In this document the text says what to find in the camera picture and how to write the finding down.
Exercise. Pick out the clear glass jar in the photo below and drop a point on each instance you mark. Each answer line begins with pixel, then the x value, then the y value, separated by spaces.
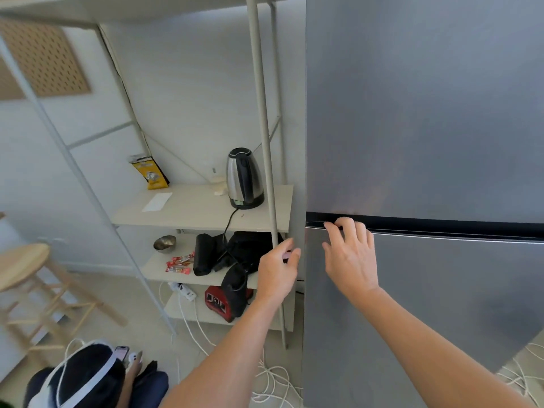
pixel 219 186

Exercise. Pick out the white paper sheet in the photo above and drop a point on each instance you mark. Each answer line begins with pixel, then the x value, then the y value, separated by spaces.
pixel 157 202

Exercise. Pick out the wooden stool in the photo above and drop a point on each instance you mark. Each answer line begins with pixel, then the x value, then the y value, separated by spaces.
pixel 25 263

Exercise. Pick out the black rolled bag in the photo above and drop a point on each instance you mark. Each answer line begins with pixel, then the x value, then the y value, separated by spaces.
pixel 204 254

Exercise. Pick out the white power strip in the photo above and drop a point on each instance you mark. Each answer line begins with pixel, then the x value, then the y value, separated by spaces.
pixel 185 291

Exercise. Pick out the person's right forearm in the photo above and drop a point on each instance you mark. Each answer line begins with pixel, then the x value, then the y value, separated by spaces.
pixel 425 356

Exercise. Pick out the black cloth bag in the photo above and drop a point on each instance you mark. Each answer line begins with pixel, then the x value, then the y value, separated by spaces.
pixel 250 250

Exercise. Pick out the white metal shelf rack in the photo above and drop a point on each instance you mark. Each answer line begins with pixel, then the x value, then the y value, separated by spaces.
pixel 204 208

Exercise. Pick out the wooden pegboard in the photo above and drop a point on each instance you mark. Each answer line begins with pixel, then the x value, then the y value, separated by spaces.
pixel 46 59

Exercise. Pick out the red blender base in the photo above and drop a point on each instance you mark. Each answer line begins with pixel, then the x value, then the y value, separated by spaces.
pixel 214 301

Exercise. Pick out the steel electric kettle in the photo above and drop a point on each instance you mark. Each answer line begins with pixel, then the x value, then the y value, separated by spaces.
pixel 244 178

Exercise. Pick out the person's right hand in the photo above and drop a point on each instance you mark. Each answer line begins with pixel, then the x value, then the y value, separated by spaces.
pixel 352 263

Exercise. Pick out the person's left hand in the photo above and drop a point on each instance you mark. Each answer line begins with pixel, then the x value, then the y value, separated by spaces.
pixel 274 284

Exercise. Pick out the grey refrigerator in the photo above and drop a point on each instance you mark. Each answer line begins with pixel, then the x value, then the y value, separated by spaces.
pixel 425 101

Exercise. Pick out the red snack packet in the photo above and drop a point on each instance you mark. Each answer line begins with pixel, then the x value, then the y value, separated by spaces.
pixel 178 270
pixel 185 258
pixel 174 264

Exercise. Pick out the white headset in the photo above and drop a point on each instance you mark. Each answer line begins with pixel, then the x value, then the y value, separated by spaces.
pixel 102 369

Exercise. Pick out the yellow foil bag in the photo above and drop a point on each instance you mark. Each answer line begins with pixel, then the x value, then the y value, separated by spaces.
pixel 151 174

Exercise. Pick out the black blender jar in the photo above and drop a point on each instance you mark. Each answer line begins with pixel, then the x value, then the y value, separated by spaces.
pixel 233 288

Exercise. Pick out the pink phone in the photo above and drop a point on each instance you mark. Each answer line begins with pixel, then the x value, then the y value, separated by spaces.
pixel 122 353

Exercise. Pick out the small steel bowl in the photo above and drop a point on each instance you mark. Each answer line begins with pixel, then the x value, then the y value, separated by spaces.
pixel 165 244

